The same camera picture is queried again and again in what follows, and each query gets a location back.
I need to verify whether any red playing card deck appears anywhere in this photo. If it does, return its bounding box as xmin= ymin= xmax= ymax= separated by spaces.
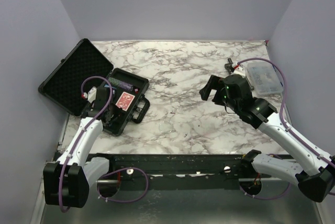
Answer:
xmin=116 ymin=92 xmax=135 ymax=111

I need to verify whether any black foam-lined poker case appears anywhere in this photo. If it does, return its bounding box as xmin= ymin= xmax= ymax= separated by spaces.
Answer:
xmin=38 ymin=39 xmax=150 ymax=136

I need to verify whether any clear round dealer button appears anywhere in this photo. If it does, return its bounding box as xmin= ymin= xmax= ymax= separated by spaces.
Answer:
xmin=159 ymin=120 xmax=174 ymax=134

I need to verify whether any dark metal handle bracket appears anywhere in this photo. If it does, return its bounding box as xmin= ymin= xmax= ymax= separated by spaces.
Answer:
xmin=224 ymin=58 xmax=254 ymax=91

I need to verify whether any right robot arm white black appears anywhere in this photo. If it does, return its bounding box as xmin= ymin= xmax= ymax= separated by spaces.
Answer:
xmin=199 ymin=74 xmax=334 ymax=203

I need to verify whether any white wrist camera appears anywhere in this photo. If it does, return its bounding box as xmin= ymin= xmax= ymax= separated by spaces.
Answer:
xmin=82 ymin=86 xmax=97 ymax=103
xmin=231 ymin=63 xmax=246 ymax=78

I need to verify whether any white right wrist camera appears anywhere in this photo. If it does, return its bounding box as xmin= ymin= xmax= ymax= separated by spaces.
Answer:
xmin=231 ymin=63 xmax=246 ymax=78

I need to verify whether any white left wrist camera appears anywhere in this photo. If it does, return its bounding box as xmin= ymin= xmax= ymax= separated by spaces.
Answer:
xmin=82 ymin=86 xmax=97 ymax=103

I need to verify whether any purple grey poker chip stack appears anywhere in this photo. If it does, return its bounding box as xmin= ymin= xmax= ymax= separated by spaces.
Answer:
xmin=119 ymin=82 xmax=134 ymax=92

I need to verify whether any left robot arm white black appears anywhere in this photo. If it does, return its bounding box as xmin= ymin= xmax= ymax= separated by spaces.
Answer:
xmin=43 ymin=86 xmax=117 ymax=212

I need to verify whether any clear plastic parts box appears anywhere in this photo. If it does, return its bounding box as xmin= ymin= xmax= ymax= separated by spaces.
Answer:
xmin=247 ymin=61 xmax=283 ymax=97

